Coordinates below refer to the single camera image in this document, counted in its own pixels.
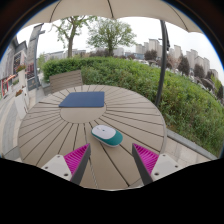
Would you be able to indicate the grey slatted outdoor chair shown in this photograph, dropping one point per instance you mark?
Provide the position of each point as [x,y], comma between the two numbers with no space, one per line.
[66,80]

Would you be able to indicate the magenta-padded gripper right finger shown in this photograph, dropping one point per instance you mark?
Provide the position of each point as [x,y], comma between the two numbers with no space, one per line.
[163,165]

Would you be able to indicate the dark curved umbrella pole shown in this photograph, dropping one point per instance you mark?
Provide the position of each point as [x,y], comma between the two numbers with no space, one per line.
[163,60]

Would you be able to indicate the dark blue mouse pad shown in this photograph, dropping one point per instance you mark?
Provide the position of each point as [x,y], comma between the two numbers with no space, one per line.
[82,99]

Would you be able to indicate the green hedge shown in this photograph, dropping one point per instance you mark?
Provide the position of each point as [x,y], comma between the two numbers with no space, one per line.
[140,83]

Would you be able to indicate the beige patio umbrella canopy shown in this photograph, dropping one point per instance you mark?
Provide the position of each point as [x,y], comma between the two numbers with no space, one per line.
[110,8]

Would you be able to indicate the dark sign pillar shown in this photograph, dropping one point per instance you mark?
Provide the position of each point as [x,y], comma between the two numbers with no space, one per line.
[33,56]

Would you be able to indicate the distant apartment buildings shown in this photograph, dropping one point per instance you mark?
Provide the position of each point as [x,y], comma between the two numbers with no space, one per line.
[196,61]

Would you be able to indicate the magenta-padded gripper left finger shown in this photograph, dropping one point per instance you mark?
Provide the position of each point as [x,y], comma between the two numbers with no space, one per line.
[59,166]

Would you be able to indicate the white and teal computer mouse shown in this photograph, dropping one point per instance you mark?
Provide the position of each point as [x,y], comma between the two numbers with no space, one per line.
[105,134]

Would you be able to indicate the round leafy green tree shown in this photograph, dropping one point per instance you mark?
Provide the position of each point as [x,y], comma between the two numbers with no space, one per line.
[110,33]

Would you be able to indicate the white planter with flowers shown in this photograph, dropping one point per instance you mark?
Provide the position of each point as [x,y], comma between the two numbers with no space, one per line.
[20,105]

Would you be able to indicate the bare-trunked sparse tree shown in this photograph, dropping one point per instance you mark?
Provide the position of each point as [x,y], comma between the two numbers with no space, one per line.
[70,36]

